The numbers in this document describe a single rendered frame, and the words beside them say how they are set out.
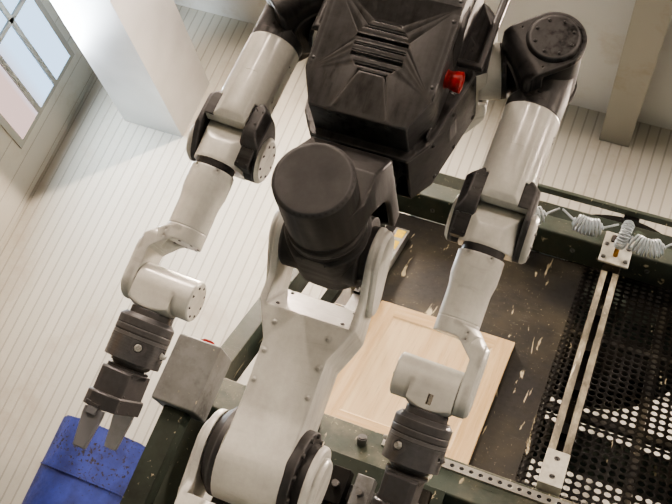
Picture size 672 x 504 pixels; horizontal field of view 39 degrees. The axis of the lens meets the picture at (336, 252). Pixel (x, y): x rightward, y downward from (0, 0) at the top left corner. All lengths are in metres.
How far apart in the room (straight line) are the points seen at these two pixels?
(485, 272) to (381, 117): 0.27
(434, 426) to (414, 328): 1.57
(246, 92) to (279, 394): 0.48
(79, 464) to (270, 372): 4.17
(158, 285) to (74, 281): 5.22
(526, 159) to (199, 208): 0.50
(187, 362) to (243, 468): 1.06
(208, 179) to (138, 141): 5.53
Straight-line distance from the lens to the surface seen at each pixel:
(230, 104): 1.52
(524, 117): 1.47
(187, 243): 1.48
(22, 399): 6.54
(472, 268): 1.39
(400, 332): 2.92
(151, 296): 1.47
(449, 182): 3.96
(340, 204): 1.22
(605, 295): 3.23
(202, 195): 1.49
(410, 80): 1.37
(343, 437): 2.54
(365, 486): 2.37
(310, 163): 1.25
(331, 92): 1.38
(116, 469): 5.56
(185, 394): 2.41
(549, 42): 1.48
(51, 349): 6.57
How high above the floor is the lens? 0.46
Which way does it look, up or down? 19 degrees up
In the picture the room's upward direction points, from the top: 22 degrees clockwise
